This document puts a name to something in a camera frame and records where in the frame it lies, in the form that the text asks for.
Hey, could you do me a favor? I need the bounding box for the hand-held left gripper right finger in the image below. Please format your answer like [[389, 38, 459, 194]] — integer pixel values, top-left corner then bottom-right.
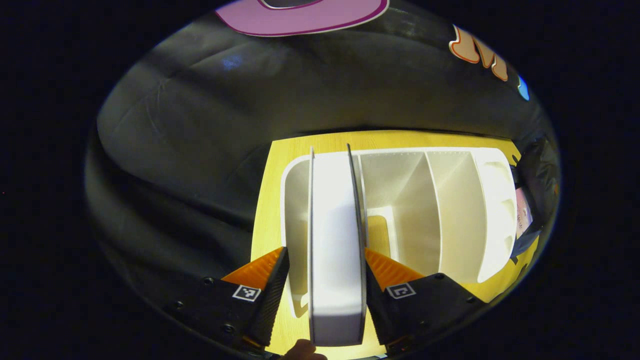
[[363, 247, 487, 352]]

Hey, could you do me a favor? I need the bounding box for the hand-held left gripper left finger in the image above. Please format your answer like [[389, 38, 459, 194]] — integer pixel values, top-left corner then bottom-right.
[[172, 245, 291, 352]]

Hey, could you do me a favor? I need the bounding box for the dark cover book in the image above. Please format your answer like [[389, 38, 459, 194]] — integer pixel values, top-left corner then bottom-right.
[[307, 143, 369, 347]]

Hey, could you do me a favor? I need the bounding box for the white bookshelf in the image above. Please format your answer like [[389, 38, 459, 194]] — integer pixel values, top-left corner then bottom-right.
[[280, 146, 519, 319]]

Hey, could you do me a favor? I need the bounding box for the pink cover book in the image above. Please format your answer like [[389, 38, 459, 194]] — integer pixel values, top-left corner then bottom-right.
[[514, 187, 534, 240]]

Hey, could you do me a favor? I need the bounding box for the blue schoolbag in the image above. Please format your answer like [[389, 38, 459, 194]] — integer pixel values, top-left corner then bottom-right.
[[509, 134, 559, 259]]

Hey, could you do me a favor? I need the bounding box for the black backdrop cloth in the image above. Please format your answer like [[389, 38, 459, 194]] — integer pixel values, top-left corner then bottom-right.
[[85, 0, 558, 321]]

